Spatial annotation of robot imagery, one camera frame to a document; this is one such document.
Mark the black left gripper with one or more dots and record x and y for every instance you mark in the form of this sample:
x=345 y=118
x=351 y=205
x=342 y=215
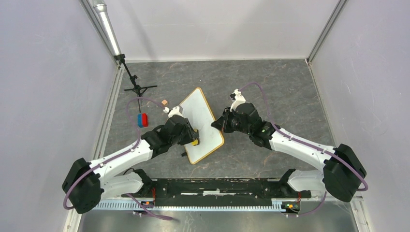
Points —
x=191 y=135

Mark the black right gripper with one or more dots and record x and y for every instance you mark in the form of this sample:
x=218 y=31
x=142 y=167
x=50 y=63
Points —
x=220 y=123

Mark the yellow framed whiteboard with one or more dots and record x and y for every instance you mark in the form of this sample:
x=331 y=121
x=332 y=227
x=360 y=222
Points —
x=199 y=114

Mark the yellow whiteboard eraser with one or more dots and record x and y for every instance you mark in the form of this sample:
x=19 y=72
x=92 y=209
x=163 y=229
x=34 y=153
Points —
x=195 y=142

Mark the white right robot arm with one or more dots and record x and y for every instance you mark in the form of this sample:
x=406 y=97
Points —
x=337 y=169

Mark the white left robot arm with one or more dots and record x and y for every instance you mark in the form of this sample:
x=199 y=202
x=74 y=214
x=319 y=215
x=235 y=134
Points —
x=88 y=182

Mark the blue and red block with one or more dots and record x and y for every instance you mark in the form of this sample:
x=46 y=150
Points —
x=142 y=120

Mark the black microphone tripod stand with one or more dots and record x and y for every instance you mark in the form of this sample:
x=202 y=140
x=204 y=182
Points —
x=139 y=90

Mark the silver microphone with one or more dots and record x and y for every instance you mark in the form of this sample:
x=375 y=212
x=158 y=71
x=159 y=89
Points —
x=100 y=8

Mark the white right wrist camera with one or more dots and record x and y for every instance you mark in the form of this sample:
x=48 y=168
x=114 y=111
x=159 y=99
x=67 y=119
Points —
x=237 y=99

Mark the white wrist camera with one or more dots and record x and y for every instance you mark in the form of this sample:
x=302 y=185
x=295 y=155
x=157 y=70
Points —
x=175 y=111
x=237 y=99

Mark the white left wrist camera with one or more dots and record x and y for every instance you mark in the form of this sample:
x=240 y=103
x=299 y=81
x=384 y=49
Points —
x=175 y=111

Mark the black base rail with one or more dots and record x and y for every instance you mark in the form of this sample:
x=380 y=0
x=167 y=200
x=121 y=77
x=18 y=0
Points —
x=210 y=192

